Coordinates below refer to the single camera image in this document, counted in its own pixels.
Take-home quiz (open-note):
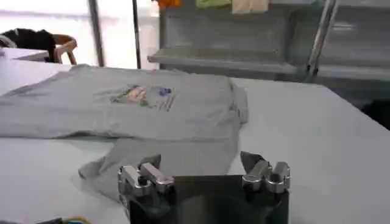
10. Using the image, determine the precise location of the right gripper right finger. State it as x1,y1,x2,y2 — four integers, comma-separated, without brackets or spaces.
239,151,291,194

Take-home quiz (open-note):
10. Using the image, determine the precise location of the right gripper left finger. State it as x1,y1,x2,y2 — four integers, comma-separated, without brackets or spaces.
118,153,175,198

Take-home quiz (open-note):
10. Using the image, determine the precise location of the grey printed t-shirt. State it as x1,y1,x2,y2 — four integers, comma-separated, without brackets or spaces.
0,63,249,201

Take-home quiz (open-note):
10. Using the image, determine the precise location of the grey metal shelf rack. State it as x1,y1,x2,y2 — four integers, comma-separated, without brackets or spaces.
304,0,390,83
147,0,298,82

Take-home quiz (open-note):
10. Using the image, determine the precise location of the brown wooden chair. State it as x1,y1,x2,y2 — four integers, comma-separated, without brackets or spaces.
51,33,78,65

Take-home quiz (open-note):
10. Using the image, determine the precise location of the black garment with white stripe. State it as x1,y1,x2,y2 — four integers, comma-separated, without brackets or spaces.
0,28,57,63

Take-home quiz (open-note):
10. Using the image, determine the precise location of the thin dark window post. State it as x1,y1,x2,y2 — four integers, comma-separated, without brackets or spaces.
132,0,142,70

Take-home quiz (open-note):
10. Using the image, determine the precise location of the thick grey window post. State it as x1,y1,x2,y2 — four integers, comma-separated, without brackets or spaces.
87,0,105,68

